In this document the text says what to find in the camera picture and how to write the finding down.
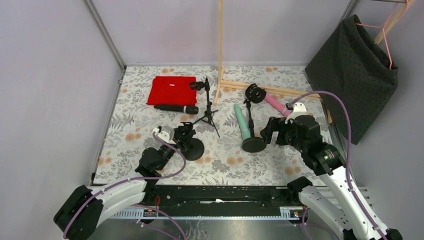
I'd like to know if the round-base mic stand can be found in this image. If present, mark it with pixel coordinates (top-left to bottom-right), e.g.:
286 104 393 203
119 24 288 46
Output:
241 83 267 153
178 121 205 161

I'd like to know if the pink microphone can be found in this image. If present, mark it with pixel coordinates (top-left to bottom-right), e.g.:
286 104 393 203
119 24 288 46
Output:
264 93 291 117

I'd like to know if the mint green microphone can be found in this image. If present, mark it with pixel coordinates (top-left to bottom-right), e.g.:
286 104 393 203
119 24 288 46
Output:
233 103 251 141

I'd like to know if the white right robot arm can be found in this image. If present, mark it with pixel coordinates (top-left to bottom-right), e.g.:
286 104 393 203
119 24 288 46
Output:
260 114 403 240

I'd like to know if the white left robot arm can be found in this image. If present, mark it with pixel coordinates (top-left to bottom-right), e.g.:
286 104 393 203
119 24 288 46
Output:
53 121 196 240

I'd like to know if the black tripod mic stand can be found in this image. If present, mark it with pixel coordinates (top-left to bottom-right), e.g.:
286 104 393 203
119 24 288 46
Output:
189 77 220 137

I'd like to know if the black microphone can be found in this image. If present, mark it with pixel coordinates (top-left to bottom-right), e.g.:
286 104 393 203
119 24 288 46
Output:
153 104 199 115

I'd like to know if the floral table mat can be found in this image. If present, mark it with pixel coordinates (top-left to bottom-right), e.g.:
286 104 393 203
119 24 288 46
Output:
92 66 323 186

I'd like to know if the red folded cloth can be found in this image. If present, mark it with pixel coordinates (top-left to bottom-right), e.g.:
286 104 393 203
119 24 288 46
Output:
146 76 197 106

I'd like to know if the dark dotted hanging garment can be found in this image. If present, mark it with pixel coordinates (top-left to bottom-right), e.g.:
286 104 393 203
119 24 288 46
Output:
305 14 398 145

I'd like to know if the pink clothes hanger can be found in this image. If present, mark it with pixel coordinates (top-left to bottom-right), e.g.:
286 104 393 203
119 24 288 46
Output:
356 0 415 70

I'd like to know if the wooden clothes rack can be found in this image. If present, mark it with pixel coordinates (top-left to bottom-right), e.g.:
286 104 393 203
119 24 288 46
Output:
213 0 417 124

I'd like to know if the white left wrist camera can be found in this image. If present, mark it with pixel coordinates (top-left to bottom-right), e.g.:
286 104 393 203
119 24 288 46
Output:
152 125 175 144

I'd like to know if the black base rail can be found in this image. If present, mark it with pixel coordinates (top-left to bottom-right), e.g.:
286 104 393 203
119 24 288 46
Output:
139 185 305 218

